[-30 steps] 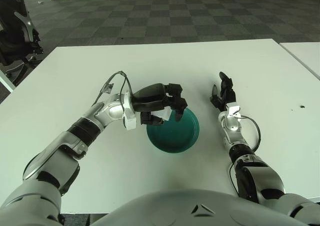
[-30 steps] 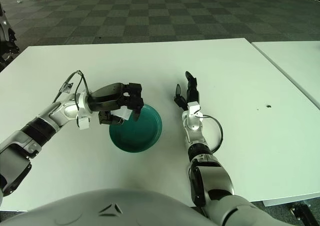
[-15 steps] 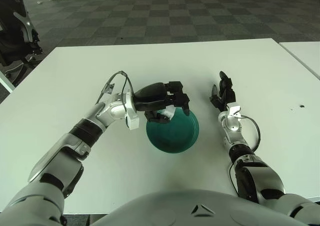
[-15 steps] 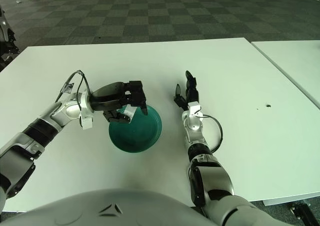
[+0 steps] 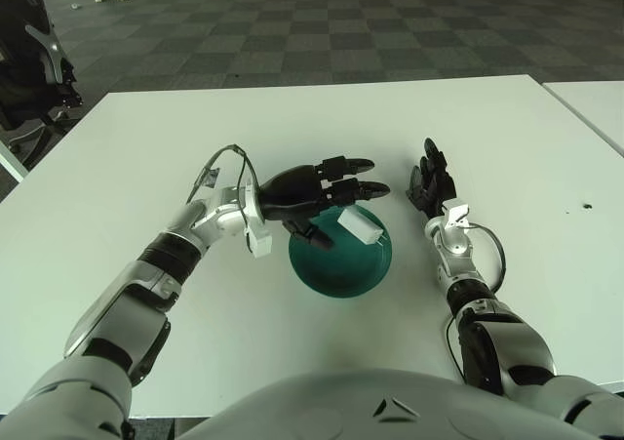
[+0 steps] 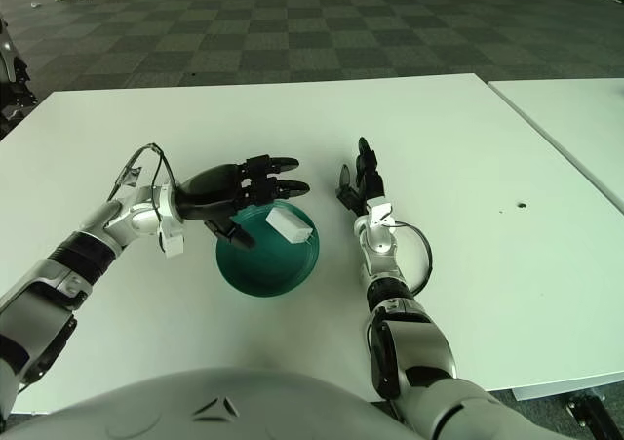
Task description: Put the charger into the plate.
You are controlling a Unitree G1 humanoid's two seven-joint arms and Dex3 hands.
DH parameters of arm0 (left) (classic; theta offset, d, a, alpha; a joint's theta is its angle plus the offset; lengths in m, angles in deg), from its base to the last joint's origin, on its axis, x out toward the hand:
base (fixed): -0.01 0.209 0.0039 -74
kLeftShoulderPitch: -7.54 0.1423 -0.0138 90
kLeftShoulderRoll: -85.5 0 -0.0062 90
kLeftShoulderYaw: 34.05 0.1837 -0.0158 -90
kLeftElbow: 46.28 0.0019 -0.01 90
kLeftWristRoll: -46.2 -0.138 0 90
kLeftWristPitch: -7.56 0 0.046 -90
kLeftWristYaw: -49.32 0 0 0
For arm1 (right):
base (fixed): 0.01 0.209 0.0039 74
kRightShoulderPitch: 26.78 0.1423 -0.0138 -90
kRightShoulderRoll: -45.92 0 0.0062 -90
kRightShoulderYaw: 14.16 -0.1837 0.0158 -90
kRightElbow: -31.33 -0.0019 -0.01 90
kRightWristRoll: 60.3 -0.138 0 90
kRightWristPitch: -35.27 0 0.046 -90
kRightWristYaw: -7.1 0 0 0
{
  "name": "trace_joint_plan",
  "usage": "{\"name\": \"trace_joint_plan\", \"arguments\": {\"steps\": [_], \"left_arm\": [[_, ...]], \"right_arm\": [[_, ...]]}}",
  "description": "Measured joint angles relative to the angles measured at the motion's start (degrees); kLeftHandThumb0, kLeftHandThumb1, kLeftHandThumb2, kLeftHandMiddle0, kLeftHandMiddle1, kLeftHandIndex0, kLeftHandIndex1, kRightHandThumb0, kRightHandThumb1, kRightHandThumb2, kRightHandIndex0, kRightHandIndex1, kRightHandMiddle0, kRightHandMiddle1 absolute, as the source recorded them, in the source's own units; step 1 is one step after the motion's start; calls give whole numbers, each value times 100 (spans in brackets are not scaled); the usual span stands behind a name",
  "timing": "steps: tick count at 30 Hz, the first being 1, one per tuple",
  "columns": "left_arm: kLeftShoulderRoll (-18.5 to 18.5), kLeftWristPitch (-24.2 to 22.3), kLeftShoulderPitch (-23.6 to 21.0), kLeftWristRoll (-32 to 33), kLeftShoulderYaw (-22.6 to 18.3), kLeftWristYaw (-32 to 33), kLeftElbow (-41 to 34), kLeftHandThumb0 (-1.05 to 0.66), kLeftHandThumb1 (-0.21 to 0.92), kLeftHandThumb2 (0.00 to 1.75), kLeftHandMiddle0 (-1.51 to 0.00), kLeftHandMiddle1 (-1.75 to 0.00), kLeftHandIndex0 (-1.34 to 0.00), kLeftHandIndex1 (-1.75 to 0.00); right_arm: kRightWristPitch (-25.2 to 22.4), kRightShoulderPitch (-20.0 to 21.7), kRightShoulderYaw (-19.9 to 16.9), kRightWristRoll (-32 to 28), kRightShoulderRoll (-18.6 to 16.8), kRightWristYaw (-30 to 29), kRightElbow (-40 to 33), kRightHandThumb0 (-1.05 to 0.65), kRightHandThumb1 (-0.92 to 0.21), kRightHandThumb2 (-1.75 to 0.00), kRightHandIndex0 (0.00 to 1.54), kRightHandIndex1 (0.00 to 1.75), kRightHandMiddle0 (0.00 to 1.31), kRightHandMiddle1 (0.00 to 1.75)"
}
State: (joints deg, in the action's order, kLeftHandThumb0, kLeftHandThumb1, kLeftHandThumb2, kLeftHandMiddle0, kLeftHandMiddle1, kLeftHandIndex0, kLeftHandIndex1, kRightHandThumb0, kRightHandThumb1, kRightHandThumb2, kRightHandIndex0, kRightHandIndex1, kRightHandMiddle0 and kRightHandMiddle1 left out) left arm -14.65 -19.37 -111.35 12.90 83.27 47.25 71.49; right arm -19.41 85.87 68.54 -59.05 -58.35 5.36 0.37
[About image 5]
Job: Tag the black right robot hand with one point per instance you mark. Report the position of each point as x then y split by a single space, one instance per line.
436 186

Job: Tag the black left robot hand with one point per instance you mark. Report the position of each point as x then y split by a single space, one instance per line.
292 193

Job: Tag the white charger block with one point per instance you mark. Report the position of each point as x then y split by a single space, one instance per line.
360 225

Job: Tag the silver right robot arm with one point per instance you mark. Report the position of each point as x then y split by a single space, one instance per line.
487 323

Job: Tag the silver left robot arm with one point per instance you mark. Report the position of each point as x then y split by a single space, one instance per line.
136 293

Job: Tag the green round plate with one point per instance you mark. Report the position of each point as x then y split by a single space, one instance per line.
341 269

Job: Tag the silver robot torso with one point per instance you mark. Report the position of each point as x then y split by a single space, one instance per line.
317 406

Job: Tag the black mesh office chair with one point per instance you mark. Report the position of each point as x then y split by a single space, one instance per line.
27 69

